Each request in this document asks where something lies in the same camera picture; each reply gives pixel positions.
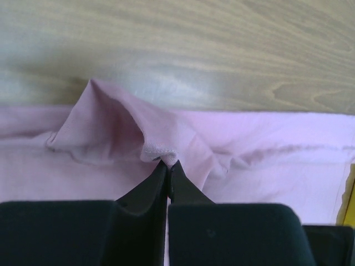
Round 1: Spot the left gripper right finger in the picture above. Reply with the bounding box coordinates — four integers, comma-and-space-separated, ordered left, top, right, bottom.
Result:
168, 162, 354, 265

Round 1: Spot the yellow plastic bin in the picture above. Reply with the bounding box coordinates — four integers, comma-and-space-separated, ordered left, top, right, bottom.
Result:
336, 164, 354, 228

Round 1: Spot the pink t shirt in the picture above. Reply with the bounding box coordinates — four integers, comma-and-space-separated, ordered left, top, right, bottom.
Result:
1, 80, 354, 265

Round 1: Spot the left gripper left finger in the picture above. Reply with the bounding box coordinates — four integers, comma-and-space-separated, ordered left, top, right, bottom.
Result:
1, 162, 167, 265

